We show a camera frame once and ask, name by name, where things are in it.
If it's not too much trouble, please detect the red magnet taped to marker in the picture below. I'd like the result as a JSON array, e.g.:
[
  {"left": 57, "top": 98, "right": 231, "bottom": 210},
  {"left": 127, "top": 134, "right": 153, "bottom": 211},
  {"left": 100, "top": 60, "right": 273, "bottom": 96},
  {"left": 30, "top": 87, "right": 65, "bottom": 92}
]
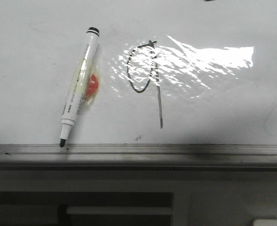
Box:
[{"left": 84, "top": 74, "right": 99, "bottom": 97}]

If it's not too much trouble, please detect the white whiteboard marker pen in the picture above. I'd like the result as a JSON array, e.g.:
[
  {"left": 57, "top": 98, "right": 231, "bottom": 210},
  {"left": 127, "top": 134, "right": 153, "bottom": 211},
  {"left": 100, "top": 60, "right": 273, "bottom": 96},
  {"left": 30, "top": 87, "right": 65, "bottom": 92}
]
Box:
[{"left": 59, "top": 27, "right": 100, "bottom": 148}]

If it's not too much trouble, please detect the white whiteboard surface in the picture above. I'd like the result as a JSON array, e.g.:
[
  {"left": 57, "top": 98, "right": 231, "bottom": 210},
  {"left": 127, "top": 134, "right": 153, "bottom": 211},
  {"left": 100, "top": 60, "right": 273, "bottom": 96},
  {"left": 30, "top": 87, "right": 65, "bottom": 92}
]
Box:
[{"left": 0, "top": 0, "right": 277, "bottom": 145}]

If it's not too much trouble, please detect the white box lower right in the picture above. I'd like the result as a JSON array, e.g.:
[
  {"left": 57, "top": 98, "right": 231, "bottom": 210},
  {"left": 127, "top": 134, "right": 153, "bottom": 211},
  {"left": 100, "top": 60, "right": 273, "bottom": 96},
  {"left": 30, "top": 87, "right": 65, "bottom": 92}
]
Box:
[{"left": 253, "top": 219, "right": 277, "bottom": 226}]

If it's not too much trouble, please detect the aluminium whiteboard tray rail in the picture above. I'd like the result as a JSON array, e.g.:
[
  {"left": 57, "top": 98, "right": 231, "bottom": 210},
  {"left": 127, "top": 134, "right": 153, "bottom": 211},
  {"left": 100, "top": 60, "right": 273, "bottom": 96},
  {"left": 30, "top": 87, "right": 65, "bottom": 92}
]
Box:
[{"left": 0, "top": 144, "right": 277, "bottom": 170}]

